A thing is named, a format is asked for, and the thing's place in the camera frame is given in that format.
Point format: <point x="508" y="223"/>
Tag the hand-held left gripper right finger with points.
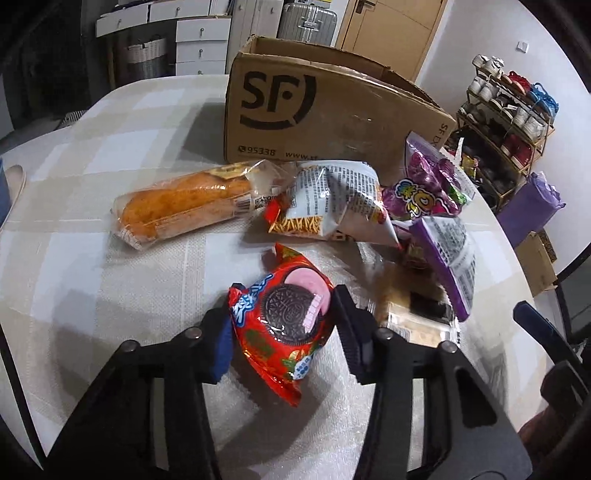
<point x="353" y="341"/>

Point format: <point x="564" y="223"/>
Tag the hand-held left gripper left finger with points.
<point x="221" y="355"/>

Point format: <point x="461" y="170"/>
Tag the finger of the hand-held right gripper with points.
<point x="531" y="316"/>

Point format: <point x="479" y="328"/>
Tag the red cookie packet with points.
<point x="281" y="332"/>

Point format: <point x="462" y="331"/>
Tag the clear cake packet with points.
<point x="406" y="300"/>

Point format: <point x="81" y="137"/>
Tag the white purple snack packet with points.
<point x="455" y="258"/>

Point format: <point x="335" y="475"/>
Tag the white red snack packet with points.
<point x="332" y="194"/>

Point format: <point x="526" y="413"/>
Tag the orange bread packet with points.
<point x="184" y="203"/>

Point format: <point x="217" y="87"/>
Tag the purple grape candy packet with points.
<point x="425" y="189"/>

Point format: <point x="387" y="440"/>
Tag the brown cardboard box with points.
<point x="332" y="120"/>

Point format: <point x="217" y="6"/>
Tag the person's right hand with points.
<point x="561" y="427"/>

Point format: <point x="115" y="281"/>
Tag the small floor cardboard box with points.
<point x="538" y="267"/>

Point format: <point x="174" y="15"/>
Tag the purple bag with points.
<point x="531" y="212"/>

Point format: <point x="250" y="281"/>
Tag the wooden shoe rack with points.
<point x="537" y="154"/>

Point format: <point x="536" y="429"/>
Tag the pile of colourful wrappers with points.
<point x="470" y="164"/>

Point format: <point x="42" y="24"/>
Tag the rows of assorted shoes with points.
<point x="521" y="120"/>

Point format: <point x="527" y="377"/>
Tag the beige slipper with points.
<point x="17" y="184"/>

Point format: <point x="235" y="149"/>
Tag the wicker laundry basket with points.
<point x="145" y="55"/>

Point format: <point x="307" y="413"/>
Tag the white drawer desk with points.
<point x="203" y="46"/>

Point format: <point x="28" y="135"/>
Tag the wooden door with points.
<point x="401" y="32"/>

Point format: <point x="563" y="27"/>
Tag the silver suitcase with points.
<point x="304" y="21"/>

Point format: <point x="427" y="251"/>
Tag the beige suitcase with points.
<point x="251" y="23"/>

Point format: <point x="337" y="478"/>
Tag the white light switch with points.
<point x="523" y="46"/>

